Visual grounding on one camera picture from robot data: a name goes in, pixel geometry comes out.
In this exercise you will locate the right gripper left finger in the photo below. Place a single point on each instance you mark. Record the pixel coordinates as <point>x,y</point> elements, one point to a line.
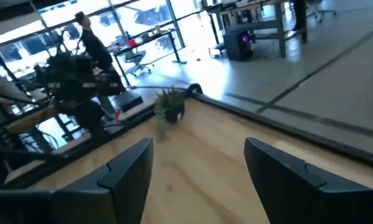
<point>96,202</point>

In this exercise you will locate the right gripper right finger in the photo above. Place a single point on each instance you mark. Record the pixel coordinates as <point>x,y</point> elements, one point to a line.
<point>314,199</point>

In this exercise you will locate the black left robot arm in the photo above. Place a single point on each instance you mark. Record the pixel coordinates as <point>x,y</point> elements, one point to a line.
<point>77,84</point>

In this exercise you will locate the small potted succulent plant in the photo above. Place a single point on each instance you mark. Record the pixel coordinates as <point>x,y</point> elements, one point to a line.
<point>170,104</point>

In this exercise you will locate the grey office chair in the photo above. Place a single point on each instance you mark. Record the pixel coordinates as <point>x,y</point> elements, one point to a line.
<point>321,11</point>
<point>138,60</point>

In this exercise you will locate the black computer tower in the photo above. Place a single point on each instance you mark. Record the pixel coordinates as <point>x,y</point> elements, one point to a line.
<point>237,45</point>

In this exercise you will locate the black office desk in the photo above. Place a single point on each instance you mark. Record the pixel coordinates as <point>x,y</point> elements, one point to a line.
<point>149,37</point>

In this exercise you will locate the grey work table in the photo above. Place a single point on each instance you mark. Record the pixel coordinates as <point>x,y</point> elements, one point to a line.
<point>279,25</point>

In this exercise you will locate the black aluminium table frame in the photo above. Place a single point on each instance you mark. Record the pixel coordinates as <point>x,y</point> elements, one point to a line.
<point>298,133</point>

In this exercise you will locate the black frame clamp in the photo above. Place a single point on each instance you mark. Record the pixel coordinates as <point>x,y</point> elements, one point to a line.
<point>195,89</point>

